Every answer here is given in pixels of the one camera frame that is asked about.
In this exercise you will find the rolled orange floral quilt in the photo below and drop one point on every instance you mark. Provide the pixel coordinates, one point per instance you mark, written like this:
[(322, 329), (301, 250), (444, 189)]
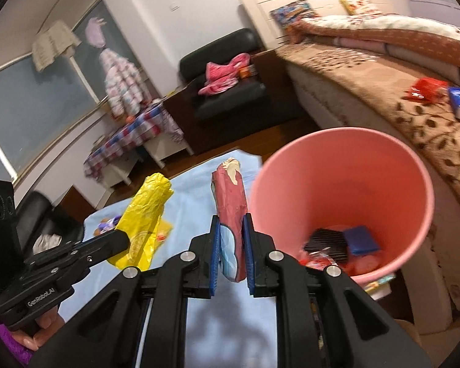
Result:
[(406, 38)]

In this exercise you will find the orange crumpled plastic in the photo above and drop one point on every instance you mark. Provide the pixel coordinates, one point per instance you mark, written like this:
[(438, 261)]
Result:
[(163, 234)]

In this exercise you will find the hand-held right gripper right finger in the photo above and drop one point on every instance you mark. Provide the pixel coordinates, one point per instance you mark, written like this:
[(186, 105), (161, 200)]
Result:
[(248, 260)]

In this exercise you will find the yellow printed pillow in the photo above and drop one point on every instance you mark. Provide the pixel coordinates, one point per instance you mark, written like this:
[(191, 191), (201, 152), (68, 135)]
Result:
[(358, 4)]

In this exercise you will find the checkered tablecloth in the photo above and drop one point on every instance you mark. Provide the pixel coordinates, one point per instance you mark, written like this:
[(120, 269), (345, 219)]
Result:
[(138, 130)]

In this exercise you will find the dark red snack wrapper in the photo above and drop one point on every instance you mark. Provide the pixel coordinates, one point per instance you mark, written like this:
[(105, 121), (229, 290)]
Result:
[(230, 207)]

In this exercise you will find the white printed puffer jacket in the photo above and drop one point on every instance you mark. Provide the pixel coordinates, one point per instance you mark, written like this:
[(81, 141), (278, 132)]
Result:
[(120, 80)]

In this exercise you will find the pink clothing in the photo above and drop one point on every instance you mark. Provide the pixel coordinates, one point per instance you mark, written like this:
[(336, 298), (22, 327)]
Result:
[(220, 76)]

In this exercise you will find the orange fruit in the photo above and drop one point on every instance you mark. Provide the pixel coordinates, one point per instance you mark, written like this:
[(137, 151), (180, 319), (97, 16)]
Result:
[(129, 119)]

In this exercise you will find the black armchair with white cloth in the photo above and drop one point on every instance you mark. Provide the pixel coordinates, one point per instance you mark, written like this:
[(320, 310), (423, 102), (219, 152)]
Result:
[(34, 214)]

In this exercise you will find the purple wrapper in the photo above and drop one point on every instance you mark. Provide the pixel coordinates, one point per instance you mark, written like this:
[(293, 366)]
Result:
[(107, 225)]

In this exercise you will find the white crumpled cloth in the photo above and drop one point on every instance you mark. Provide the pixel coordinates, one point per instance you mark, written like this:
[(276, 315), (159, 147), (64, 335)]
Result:
[(48, 242)]

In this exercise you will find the colourful printed pillow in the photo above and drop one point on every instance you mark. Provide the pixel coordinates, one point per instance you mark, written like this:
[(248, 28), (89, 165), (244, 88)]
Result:
[(293, 11)]

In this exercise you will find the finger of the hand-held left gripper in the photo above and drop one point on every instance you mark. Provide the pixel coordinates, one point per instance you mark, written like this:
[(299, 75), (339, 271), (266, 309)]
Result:
[(96, 247)]

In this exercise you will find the window with grey blind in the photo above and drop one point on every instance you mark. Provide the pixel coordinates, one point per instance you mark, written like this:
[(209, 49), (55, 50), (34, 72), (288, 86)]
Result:
[(42, 96)]

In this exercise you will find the black foam net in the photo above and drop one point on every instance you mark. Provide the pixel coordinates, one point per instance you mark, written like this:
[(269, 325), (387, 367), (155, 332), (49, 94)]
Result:
[(326, 242)]

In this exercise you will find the small orange box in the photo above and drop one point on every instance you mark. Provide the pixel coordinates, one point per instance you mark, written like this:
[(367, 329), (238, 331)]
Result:
[(246, 72)]

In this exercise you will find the pink plastic bucket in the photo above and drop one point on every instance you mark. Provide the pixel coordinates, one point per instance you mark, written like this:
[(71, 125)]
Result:
[(329, 184)]

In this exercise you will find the purple hanging garment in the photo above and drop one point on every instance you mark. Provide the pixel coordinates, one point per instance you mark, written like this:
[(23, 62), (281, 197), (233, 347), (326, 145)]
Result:
[(95, 32)]

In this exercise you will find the bed with brown floral blanket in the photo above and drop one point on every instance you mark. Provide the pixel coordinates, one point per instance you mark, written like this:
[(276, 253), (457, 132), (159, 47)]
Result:
[(368, 80)]

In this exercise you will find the cream hanging jacket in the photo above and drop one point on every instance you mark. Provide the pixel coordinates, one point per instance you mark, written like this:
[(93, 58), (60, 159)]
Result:
[(53, 46)]

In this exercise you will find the light blue cloth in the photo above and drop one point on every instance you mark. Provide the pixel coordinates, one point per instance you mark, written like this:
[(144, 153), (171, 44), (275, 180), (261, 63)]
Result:
[(191, 199)]

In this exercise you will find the person's left hand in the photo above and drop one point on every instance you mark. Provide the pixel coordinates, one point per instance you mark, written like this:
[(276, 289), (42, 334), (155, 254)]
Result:
[(42, 322)]

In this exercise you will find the black armchair with pink clothing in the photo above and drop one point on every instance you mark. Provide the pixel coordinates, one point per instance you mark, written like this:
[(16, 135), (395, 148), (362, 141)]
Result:
[(218, 46)]

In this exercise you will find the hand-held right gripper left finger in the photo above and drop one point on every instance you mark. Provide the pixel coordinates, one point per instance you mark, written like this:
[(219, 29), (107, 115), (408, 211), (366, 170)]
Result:
[(214, 260)]

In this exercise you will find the red packet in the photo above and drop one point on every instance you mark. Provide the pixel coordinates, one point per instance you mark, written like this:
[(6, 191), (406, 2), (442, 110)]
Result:
[(425, 89)]

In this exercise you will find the yellow plastic bag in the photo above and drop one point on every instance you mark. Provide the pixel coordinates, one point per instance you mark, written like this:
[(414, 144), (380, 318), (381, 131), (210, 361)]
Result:
[(145, 207)]

